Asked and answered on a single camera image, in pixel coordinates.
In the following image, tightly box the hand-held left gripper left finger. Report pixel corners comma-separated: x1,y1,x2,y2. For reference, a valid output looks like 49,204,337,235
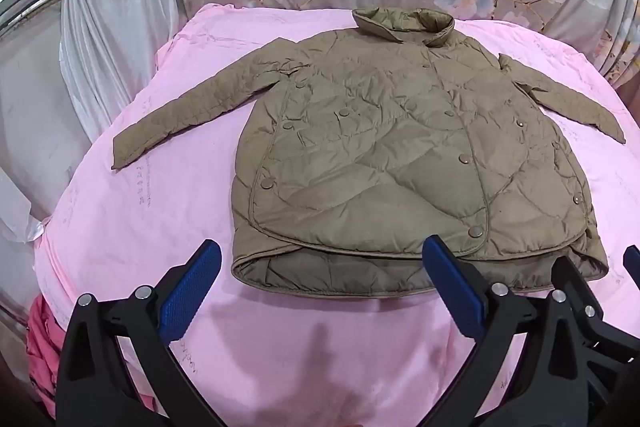
54,238,223,427

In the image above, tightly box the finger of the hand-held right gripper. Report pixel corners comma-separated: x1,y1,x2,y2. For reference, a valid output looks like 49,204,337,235
551,255,640,364
623,245,640,279

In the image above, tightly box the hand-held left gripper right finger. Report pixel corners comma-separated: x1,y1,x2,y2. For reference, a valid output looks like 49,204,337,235
421,234,598,427

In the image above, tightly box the khaki quilted jacket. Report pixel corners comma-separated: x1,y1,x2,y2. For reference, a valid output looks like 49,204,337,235
111,7,627,300

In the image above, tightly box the pink bed sheet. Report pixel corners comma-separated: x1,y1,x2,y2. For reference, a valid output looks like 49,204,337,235
32,2,640,427

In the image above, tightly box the red cloth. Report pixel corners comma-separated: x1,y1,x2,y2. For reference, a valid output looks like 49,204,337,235
25,294,157,419

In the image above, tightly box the white satin curtain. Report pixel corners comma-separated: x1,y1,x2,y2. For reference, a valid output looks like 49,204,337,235
0,0,193,318

